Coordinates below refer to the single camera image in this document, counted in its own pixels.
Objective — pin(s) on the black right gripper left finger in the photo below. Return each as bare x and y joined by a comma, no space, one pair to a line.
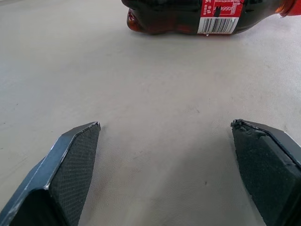
65,169

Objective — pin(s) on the cola bottle with red label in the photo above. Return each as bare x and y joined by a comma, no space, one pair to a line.
178,16

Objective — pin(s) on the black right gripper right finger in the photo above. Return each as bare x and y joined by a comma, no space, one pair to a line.
265,169

